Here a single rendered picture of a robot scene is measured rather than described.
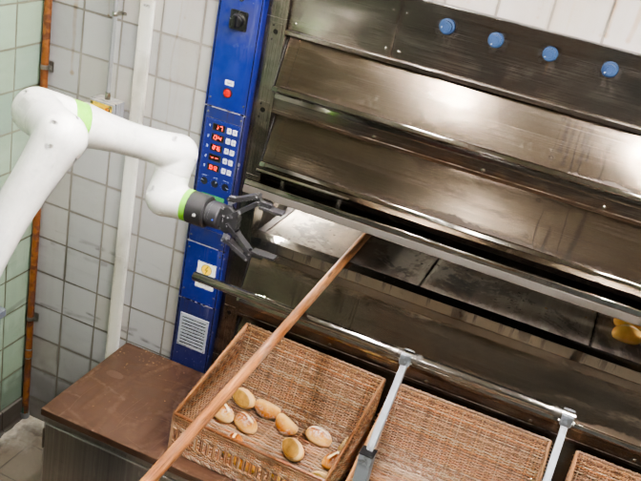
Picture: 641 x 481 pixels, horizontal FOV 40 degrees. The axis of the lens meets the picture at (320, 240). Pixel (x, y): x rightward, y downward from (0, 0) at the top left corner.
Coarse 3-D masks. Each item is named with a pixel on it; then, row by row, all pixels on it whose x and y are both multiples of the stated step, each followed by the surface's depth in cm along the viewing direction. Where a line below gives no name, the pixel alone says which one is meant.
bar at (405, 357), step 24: (216, 288) 277; (240, 288) 275; (288, 312) 270; (360, 336) 263; (408, 360) 258; (432, 360) 258; (480, 384) 253; (384, 408) 255; (552, 408) 248; (360, 456) 249; (552, 456) 244; (360, 480) 252
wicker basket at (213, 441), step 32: (224, 352) 308; (288, 352) 315; (320, 352) 311; (224, 384) 318; (256, 384) 320; (320, 384) 312; (352, 384) 308; (192, 416) 300; (256, 416) 315; (288, 416) 317; (352, 416) 309; (192, 448) 287; (224, 448) 282; (256, 448) 299; (320, 448) 306; (352, 448) 290; (256, 480) 280; (288, 480) 275; (320, 480) 269
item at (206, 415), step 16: (352, 256) 305; (336, 272) 291; (320, 288) 279; (304, 304) 267; (288, 320) 257; (272, 336) 248; (256, 352) 239; (240, 368) 231; (240, 384) 227; (224, 400) 218; (208, 416) 211; (192, 432) 204; (176, 448) 198; (160, 464) 193; (144, 480) 187
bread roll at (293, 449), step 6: (288, 438) 298; (294, 438) 298; (282, 444) 298; (288, 444) 297; (294, 444) 295; (300, 444) 296; (282, 450) 297; (288, 450) 295; (294, 450) 294; (300, 450) 294; (288, 456) 294; (294, 456) 293; (300, 456) 293
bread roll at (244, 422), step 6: (240, 414) 306; (246, 414) 306; (234, 420) 307; (240, 420) 304; (246, 420) 304; (252, 420) 304; (240, 426) 304; (246, 426) 303; (252, 426) 303; (246, 432) 304; (252, 432) 304
